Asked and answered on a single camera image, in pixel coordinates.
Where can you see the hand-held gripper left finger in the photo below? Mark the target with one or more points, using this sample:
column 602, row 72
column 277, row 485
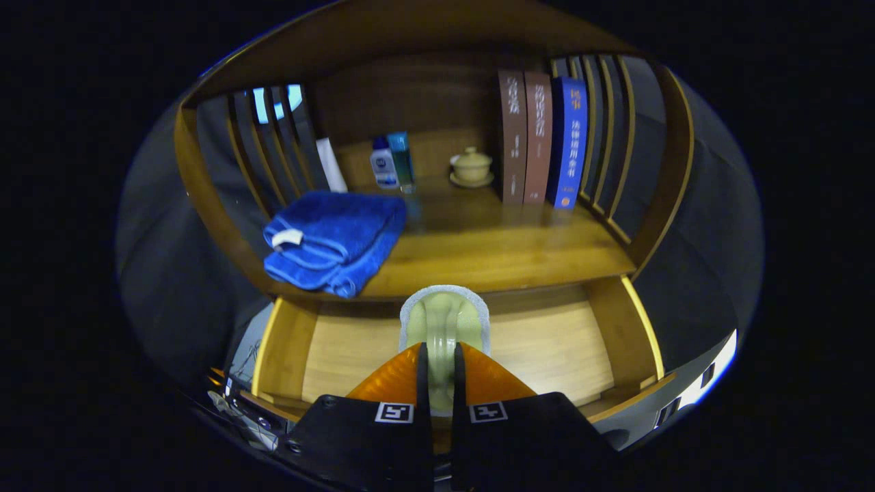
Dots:
column 422, row 383

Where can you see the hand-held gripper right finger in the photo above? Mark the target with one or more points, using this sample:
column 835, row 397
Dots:
column 459, row 383

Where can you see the wooden drawer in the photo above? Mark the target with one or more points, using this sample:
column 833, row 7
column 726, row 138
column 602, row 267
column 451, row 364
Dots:
column 547, row 342

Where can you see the wooden countertop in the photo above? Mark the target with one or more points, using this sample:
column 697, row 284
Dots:
column 492, row 246

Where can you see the wooden cabinet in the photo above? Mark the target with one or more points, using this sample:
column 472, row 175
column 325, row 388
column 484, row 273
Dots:
column 410, row 89

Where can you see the blue folded towel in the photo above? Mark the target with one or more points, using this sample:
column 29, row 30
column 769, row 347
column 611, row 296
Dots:
column 335, row 232

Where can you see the beige lidded teacup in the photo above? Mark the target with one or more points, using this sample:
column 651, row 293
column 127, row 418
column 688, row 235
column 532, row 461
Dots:
column 472, row 167

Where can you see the white and blue bottle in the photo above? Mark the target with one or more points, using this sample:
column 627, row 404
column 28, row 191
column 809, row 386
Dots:
column 383, row 167

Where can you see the teal bottle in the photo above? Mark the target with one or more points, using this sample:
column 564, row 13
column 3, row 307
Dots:
column 402, row 160

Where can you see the white card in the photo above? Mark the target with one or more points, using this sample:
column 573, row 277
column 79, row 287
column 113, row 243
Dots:
column 331, row 167

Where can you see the dark brown book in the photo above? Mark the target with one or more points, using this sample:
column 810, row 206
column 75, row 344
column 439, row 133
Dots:
column 513, row 137

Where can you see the reddish brown book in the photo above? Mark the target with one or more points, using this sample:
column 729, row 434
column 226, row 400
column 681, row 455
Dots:
column 538, row 137

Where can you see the blue book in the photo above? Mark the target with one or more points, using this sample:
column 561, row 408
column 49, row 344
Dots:
column 569, row 143

